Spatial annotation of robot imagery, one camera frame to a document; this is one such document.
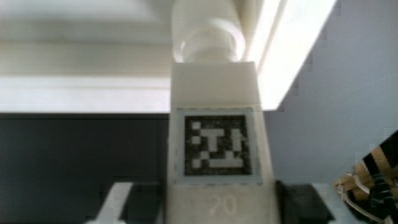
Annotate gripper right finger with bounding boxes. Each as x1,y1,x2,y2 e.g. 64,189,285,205
276,181,345,224

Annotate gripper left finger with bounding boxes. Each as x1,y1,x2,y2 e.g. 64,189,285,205
88,182,134,224

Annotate white leg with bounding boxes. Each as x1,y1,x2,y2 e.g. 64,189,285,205
166,0,281,224

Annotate black cables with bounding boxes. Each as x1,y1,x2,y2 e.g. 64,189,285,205
333,128,398,224

